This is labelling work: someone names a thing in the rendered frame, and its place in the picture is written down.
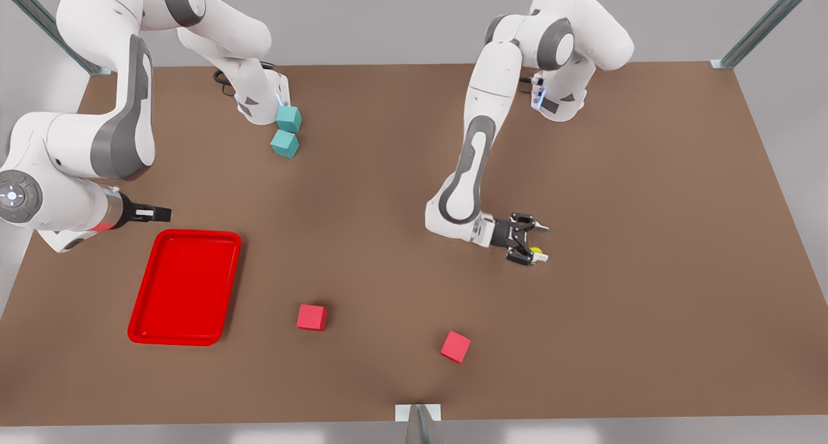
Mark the red rectangular tray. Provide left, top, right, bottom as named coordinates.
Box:
left=127, top=228, right=243, bottom=348

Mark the red cube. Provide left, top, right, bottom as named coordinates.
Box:
left=440, top=329, right=472, bottom=365
left=296, top=304, right=329, bottom=333

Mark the teal cube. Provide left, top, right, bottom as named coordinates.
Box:
left=276, top=105, right=303, bottom=134
left=270, top=129, right=301, bottom=160

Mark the silver frame post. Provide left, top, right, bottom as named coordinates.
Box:
left=395, top=403, right=442, bottom=444
left=0, top=0, right=112, bottom=77
left=710, top=0, right=826, bottom=71

